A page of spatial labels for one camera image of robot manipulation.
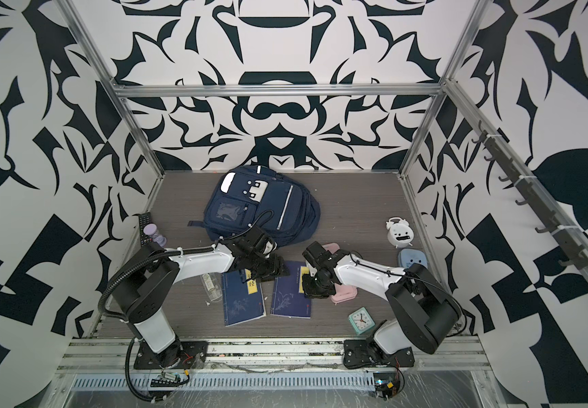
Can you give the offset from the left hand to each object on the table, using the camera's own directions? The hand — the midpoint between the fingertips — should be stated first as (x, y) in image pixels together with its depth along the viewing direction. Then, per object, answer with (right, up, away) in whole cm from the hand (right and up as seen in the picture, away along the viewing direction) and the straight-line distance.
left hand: (288, 272), depth 87 cm
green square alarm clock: (+23, -13, -7) cm, 27 cm away
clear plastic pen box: (-25, -4, 0) cm, 26 cm away
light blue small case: (+42, +4, +4) cm, 43 cm away
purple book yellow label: (0, -8, -2) cm, 8 cm away
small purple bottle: (-49, +14, +5) cm, 51 cm away
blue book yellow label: (-14, -9, -3) cm, 17 cm away
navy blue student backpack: (-16, +26, +18) cm, 35 cm away
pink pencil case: (+18, -6, -4) cm, 19 cm away
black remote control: (-57, +17, +15) cm, 61 cm away
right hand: (+6, -7, -2) cm, 9 cm away
